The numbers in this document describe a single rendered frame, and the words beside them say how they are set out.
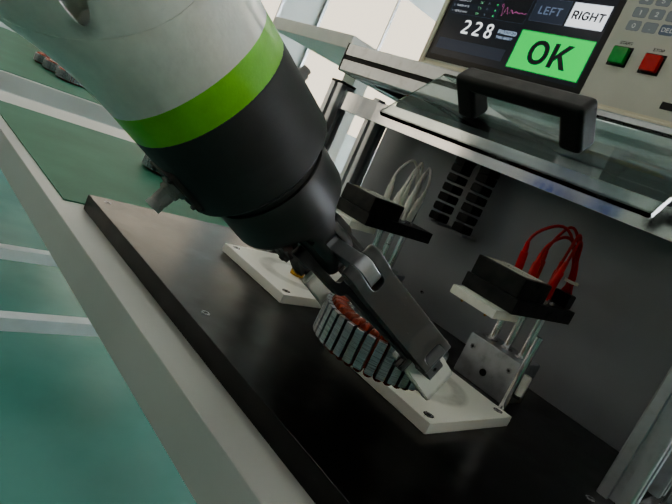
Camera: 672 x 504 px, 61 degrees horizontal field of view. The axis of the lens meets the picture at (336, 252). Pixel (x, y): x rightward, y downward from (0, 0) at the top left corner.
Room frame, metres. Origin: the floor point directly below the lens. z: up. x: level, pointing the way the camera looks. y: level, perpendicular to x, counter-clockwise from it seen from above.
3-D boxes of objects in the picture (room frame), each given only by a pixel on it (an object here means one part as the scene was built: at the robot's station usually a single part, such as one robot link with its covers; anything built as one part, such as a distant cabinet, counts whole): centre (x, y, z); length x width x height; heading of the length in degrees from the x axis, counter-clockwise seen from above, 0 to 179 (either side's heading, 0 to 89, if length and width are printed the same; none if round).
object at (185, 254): (0.67, -0.06, 0.76); 0.64 x 0.47 x 0.02; 45
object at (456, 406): (0.57, -0.14, 0.78); 0.15 x 0.15 x 0.01; 45
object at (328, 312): (0.46, -0.06, 0.84); 0.11 x 0.11 x 0.04
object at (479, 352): (0.67, -0.24, 0.80); 0.07 x 0.05 x 0.06; 45
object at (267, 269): (0.74, 0.04, 0.78); 0.15 x 0.15 x 0.01; 45
